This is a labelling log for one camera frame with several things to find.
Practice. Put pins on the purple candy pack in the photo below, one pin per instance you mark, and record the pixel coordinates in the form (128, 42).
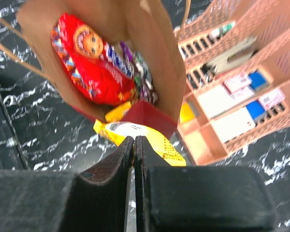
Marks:
(140, 73)

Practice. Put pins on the peach desk organizer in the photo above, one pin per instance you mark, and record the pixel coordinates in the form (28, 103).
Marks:
(223, 25)

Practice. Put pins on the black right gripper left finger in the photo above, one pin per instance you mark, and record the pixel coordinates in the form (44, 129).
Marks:
(93, 201)

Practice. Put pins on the white card box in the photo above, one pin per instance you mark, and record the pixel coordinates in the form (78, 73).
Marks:
(233, 125)

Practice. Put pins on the red white paper box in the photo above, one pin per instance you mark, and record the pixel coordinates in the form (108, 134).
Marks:
(237, 82)

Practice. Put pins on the blue eraser box upper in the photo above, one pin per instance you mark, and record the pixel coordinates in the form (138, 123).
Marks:
(258, 81)

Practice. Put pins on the grey stapler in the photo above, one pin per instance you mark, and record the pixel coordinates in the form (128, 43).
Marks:
(232, 58)

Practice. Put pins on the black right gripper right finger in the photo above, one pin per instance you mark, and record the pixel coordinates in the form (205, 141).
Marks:
(198, 198)

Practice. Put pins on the blue eraser box lower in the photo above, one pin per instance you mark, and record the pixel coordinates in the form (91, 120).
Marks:
(256, 111)

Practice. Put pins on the red paper bag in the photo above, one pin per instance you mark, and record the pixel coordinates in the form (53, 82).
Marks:
(143, 25)

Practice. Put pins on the red chips bag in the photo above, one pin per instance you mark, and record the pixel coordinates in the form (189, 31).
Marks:
(91, 63)

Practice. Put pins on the blue eraser box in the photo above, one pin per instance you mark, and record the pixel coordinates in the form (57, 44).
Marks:
(256, 111)
(258, 81)

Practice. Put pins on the yellow eraser block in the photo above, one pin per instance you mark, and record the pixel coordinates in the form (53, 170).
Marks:
(188, 112)

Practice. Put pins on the yellow snack pack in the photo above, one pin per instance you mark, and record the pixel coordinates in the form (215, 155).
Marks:
(118, 113)

